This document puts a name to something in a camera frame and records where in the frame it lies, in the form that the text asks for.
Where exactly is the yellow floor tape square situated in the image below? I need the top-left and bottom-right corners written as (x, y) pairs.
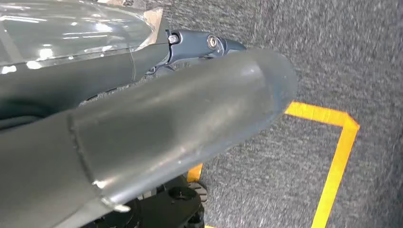
top-left (186, 100), bottom-right (361, 228)

